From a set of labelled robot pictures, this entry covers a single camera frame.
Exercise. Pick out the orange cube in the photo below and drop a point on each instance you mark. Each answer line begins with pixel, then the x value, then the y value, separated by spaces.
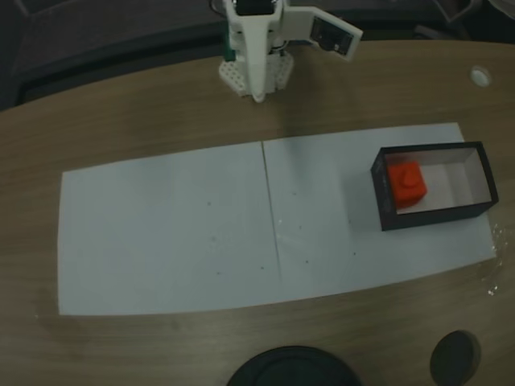
pixel 407 185

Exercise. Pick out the dark box white inside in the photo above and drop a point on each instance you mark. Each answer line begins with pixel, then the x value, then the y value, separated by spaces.
pixel 384 209

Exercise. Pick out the green table clamp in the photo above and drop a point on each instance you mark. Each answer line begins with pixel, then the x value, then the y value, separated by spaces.
pixel 228 50

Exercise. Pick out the white paper sheet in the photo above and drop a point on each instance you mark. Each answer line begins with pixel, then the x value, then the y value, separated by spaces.
pixel 342 249
pixel 161 241

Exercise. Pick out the small white round cap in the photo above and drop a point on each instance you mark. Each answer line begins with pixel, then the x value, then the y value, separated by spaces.
pixel 480 75

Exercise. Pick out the black round lamp base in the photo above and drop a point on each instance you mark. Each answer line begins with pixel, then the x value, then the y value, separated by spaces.
pixel 293 368

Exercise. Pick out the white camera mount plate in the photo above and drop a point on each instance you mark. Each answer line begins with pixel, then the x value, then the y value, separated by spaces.
pixel 297 24

